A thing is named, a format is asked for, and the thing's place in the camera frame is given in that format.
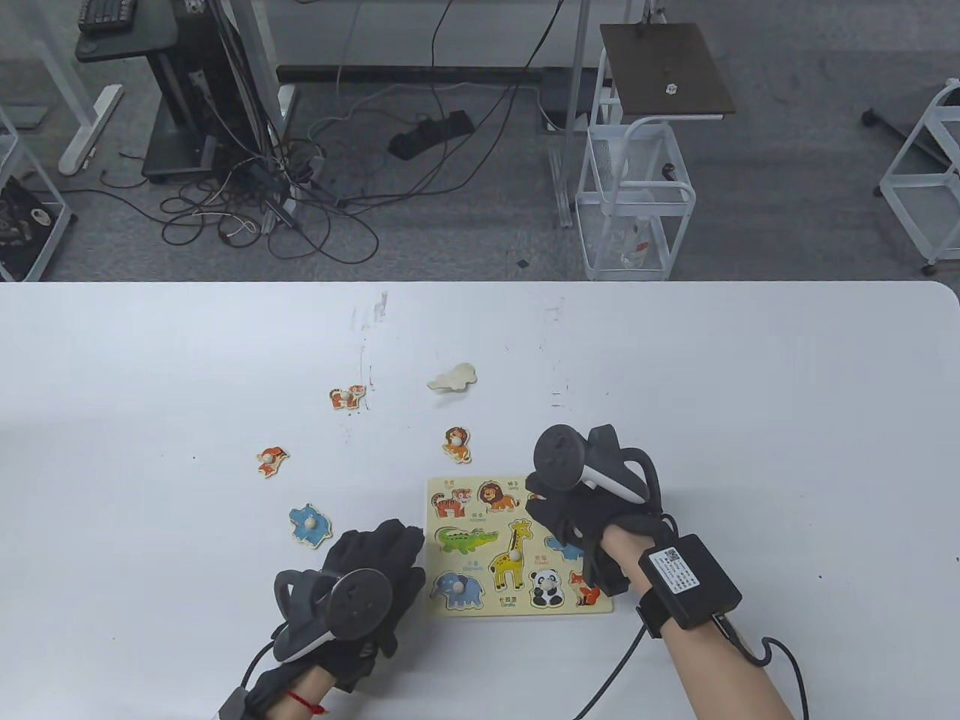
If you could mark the person's left hand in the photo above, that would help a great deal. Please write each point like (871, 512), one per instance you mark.
(375, 544)

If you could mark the person's right hand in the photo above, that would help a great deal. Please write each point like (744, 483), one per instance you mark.
(577, 517)

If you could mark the blue hippo puzzle piece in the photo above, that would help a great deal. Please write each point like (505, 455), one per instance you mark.
(307, 523)

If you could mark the panda puzzle piece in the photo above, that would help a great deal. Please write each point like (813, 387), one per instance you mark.
(544, 589)

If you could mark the yellow giraffe puzzle piece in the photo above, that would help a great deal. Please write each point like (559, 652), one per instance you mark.
(510, 562)

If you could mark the wooden animal puzzle frame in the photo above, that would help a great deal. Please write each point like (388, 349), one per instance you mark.
(487, 604)

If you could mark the lion puzzle piece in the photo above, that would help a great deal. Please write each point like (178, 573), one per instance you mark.
(457, 444)

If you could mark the orange fox puzzle piece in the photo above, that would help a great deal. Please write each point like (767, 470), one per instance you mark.
(271, 461)

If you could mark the tiger puzzle piece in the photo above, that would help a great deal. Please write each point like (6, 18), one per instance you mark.
(349, 399)

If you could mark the crocodile wooden puzzle piece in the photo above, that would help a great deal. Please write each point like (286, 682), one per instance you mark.
(452, 377)

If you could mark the person's right forearm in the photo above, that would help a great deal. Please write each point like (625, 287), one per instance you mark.
(720, 675)

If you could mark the person's left forearm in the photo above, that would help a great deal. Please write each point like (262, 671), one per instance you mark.
(307, 690)

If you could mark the black labelled wrist box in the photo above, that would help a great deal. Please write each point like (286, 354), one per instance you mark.
(231, 705)
(690, 581)

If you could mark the clear plastic bottle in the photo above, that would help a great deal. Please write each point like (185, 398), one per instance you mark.
(637, 244)

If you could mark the black power strip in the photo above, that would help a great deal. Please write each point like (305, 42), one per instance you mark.
(427, 135)

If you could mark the white metal pole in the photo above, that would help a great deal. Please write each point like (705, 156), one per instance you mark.
(577, 75)

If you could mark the brown board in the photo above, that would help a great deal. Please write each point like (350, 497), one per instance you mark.
(660, 60)

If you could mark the black bag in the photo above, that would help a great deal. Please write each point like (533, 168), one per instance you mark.
(22, 240)

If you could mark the black desk crossbar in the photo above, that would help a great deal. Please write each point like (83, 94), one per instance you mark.
(405, 73)

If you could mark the black computer tower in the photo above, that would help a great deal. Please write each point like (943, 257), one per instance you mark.
(180, 112)

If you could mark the white desk foot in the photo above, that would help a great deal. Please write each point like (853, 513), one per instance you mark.
(90, 131)

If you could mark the white metal cart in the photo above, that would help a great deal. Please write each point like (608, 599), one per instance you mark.
(912, 139)

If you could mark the white metal rack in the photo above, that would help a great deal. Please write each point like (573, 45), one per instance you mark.
(34, 165)

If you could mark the white desk leg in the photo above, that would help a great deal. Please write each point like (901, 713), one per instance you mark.
(255, 45)

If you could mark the black desk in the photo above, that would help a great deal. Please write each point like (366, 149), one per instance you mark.
(127, 41)

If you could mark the black keyboard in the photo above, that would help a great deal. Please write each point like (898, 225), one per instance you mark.
(105, 13)

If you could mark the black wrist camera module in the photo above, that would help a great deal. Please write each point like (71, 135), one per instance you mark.
(609, 576)

